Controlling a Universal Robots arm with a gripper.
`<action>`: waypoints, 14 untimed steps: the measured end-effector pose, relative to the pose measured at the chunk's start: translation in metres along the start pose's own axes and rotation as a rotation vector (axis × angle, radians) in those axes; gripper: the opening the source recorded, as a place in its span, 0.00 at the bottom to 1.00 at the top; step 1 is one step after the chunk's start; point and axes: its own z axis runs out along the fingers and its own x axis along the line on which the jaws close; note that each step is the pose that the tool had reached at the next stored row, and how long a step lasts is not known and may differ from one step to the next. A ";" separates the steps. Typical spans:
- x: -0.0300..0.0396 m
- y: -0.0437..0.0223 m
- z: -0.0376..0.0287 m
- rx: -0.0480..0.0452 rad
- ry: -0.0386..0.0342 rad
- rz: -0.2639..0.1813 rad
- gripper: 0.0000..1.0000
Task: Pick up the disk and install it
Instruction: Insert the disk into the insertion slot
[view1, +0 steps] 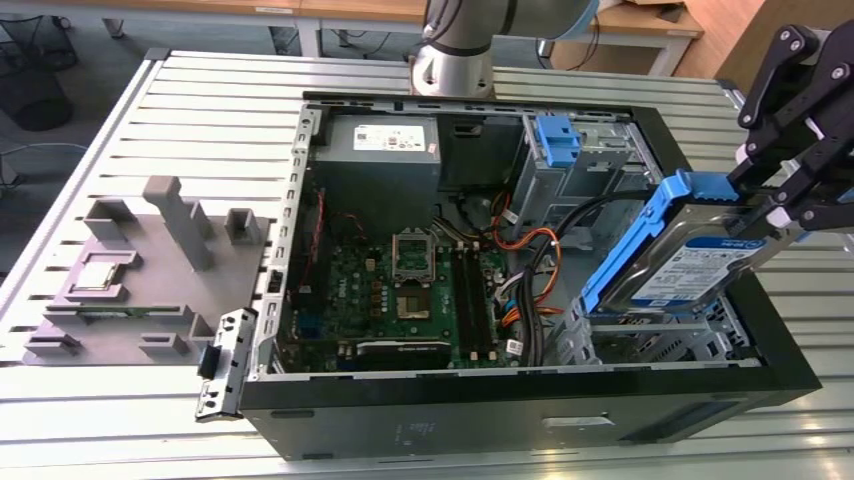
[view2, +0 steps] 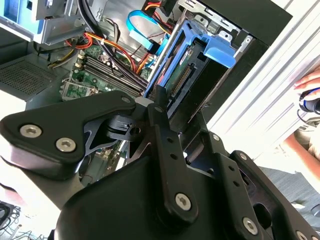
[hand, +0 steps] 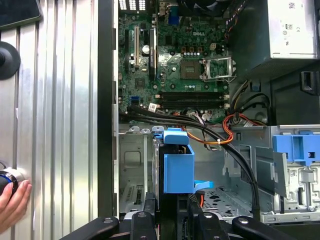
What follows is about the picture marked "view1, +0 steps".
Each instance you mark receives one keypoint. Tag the black PC case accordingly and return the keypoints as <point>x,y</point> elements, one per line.
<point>467,425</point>

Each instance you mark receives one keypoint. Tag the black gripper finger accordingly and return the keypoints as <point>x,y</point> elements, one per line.
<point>773,85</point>
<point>827,190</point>

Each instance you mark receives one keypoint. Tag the grey parts rack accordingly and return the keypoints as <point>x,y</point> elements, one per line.
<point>166,295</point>

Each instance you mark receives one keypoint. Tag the metal expansion slot latch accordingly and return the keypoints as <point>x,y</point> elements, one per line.
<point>229,360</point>

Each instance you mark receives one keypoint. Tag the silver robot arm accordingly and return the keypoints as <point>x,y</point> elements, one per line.
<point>453,70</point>

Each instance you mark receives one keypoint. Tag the hard disk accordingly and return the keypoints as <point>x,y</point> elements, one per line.
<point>680,270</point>

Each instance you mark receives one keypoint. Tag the wooden cabinet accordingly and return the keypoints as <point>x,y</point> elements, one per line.
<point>747,50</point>

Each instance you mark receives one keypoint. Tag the black RAM slot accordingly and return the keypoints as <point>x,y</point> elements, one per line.
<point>463,300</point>
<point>483,300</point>

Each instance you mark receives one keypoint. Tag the wooden desk with white legs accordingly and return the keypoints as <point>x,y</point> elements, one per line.
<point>640,22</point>

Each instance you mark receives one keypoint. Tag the green motherboard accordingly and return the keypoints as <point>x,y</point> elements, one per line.
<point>353,280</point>

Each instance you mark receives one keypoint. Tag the metal optical drive cage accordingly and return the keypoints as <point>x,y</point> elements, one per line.
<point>593,175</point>

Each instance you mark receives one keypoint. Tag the black fan shroud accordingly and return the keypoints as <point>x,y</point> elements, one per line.
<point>480,160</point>

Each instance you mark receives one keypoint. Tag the CPU socket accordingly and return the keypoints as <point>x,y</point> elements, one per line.
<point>413,305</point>

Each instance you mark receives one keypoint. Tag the black mesh waste bin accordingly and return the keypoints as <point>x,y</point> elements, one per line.
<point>40,100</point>

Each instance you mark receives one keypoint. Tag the long wooden desk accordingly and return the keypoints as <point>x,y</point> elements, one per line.
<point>280,10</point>

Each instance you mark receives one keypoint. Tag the grey power supply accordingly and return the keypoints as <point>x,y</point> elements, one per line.
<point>373,185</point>

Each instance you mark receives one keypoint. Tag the metal disk bay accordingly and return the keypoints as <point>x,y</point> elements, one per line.
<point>653,327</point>

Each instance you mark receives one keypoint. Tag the blue drive latch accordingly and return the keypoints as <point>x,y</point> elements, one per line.
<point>555,142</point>

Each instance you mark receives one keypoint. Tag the silver CPU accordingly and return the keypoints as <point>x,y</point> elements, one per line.
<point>96,277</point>

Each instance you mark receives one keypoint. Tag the green RAM stick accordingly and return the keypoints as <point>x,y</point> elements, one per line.
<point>114,313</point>

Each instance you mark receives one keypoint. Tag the black graphics card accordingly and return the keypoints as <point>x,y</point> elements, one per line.
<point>400,352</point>

